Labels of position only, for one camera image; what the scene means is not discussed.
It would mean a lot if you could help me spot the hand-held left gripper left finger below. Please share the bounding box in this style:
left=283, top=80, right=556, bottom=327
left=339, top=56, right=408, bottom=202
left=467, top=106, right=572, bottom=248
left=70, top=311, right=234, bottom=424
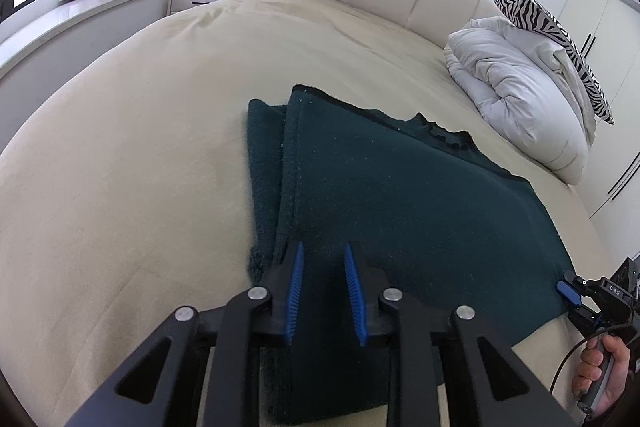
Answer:
left=64, top=240, right=306, bottom=427

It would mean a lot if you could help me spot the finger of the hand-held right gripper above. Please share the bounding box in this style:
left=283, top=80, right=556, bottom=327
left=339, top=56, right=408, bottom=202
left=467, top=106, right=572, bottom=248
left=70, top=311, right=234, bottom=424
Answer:
left=566, top=304, right=603, bottom=334
left=556, top=273, right=601, bottom=314

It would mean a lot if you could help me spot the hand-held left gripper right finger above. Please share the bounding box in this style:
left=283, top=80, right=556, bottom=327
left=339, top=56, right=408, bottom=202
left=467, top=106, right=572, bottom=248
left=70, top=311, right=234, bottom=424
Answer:
left=343, top=242, right=577, bottom=427

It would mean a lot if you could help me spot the dark green sweater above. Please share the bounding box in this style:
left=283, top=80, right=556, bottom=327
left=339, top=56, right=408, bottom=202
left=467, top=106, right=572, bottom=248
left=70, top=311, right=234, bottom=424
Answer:
left=245, top=84, right=576, bottom=425

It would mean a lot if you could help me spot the person's right hand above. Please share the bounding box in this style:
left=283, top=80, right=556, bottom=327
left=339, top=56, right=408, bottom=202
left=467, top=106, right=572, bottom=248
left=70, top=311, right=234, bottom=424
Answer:
left=571, top=335, right=633, bottom=416

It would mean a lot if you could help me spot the white folded duvet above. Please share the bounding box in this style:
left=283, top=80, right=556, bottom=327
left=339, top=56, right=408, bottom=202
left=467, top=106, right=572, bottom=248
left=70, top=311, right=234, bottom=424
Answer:
left=444, top=17, right=598, bottom=186

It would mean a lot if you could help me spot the bed with beige sheet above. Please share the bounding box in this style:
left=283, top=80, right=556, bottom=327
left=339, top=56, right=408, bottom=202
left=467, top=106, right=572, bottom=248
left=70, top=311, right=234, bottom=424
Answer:
left=0, top=0, right=621, bottom=427

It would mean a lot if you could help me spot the white wardrobe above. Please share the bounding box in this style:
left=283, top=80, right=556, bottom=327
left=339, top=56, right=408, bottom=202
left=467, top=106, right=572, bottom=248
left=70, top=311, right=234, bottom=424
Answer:
left=555, top=0, right=640, bottom=228

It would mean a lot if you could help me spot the zebra print pillow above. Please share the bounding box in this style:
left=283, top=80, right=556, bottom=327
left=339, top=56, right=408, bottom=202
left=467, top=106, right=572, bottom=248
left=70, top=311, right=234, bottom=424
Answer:
left=492, top=0, right=616, bottom=126

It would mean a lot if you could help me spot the white window bench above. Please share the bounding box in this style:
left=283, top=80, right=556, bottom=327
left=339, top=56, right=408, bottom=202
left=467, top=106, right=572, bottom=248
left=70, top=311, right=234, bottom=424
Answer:
left=0, top=0, right=172, bottom=80

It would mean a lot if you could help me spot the black cable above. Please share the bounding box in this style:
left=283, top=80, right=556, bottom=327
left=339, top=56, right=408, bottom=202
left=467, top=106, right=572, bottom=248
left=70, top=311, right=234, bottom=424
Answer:
left=547, top=324, right=640, bottom=395

